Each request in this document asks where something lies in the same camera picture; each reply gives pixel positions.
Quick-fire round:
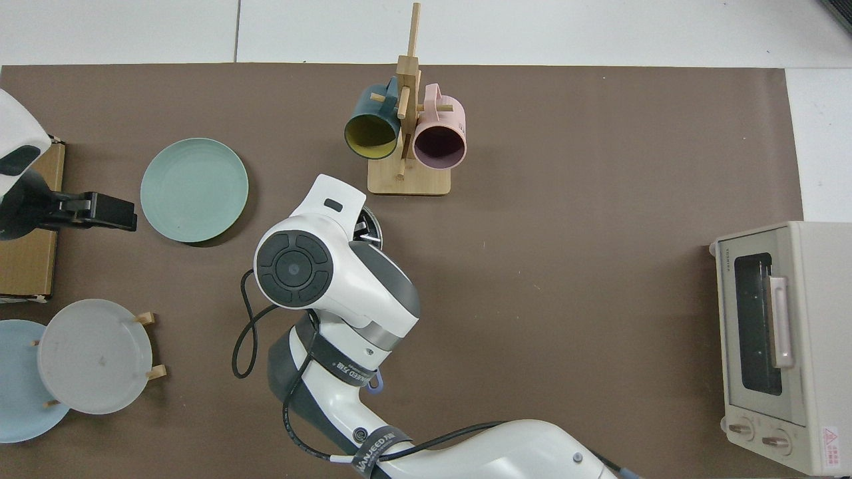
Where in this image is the light blue round plate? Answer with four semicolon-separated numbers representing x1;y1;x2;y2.
0;319;71;444

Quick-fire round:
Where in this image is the black pot with blue handle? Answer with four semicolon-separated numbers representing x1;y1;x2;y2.
353;205;385;395

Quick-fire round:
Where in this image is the pale toaster oven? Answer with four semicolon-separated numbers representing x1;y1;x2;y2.
709;221;852;477

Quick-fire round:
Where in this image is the dark teal cup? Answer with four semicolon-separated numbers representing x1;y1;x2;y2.
343;76;402;161

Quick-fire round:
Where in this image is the grey round plate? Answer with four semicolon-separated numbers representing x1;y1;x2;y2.
37;299;155;415

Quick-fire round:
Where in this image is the pink cup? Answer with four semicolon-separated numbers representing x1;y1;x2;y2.
412;83;467;170

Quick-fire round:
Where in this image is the wire basket with wooden floor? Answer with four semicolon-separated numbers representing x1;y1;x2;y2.
0;136;66;303

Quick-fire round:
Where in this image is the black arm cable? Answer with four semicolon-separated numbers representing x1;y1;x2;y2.
232;269;643;479

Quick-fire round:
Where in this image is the dark corner object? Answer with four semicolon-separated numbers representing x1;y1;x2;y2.
820;0;852;35

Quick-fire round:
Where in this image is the wooden cup stand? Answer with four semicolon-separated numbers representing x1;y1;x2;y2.
367;2;453;196

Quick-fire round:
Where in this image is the brown table cloth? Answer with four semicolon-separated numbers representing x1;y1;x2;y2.
0;63;805;479

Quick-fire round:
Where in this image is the wooden plate rack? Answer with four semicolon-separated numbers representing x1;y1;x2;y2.
30;311;168;408

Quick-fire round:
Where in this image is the green round plate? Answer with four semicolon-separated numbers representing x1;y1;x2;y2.
140;138;250;243

